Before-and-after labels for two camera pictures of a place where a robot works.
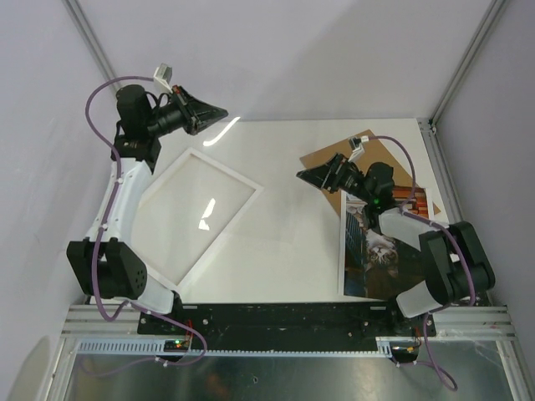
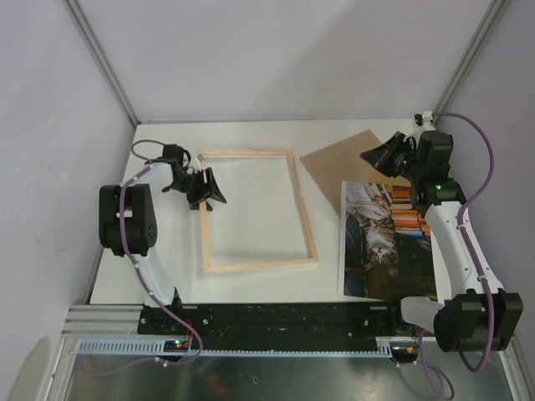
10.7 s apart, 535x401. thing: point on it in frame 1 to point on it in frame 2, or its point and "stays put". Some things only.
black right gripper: (328, 175) to (379, 158)
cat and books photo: (374, 266) stays put
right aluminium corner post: (492, 13) stays put
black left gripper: (187, 106) to (205, 190)
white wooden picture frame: (185, 210) to (298, 189)
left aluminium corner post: (93, 42) stays put
